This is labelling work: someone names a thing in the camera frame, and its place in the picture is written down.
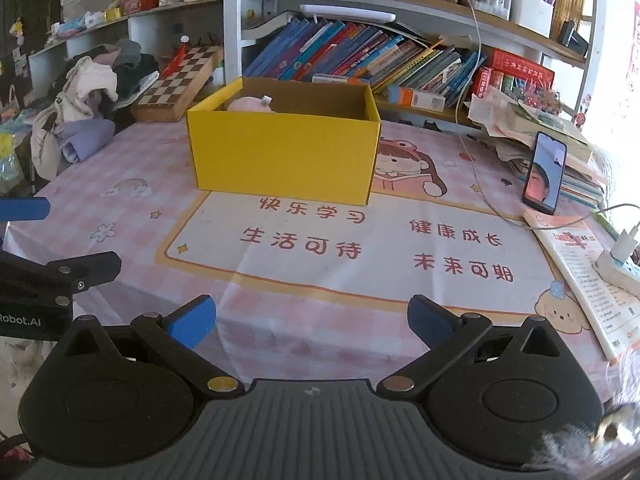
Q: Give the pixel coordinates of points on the pile of clothes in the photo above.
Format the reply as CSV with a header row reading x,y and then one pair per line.
x,y
85,110

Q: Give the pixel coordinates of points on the white pen holder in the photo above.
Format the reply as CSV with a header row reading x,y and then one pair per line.
x,y
531,12

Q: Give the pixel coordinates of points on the wooden chessboard case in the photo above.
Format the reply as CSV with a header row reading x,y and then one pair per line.
x,y
175,85

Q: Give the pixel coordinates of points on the pink plush toy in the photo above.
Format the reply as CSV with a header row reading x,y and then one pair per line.
x,y
250,104

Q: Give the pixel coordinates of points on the black smartphone on stand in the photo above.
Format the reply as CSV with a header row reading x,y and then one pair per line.
x,y
544,172

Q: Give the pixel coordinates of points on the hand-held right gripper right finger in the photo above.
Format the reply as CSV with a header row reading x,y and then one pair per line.
x,y
430,325

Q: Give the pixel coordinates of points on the white desk lamp bar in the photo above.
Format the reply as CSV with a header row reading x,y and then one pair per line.
x,y
347,13

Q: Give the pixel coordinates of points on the yellow cardboard box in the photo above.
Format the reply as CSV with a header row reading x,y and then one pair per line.
x,y
285,152

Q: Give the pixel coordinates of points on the orange and white carton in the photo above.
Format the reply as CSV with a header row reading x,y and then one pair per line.
x,y
416,97

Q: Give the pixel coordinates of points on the stack of papers and books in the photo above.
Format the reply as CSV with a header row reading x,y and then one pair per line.
x,y
540,135

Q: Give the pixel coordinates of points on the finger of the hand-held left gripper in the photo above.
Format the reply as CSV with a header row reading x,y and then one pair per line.
x,y
25,208
75,270

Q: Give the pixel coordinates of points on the row of leaning books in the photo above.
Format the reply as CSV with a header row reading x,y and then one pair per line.
x,y
360,55

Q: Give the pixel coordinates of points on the small black box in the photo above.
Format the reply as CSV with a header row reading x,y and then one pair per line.
x,y
572,37

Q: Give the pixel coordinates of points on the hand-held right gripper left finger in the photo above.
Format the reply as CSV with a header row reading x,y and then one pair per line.
x,y
192,322

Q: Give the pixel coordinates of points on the orange and white workbook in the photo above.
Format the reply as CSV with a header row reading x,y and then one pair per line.
x,y
580,280

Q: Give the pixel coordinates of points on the white plug charger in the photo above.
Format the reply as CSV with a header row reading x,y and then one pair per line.
x,y
626,244

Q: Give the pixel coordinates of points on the white power strip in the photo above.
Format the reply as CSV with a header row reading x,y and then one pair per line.
x,y
620,272

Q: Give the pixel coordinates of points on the red thick dictionaries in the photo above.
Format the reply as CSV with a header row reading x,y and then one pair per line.
x,y
510,77

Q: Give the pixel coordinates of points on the white desk bookshelf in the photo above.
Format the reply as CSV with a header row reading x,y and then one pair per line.
x,y
235,20

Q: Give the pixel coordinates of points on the grey furry cloth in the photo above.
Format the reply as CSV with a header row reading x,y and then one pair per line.
x,y
585,440

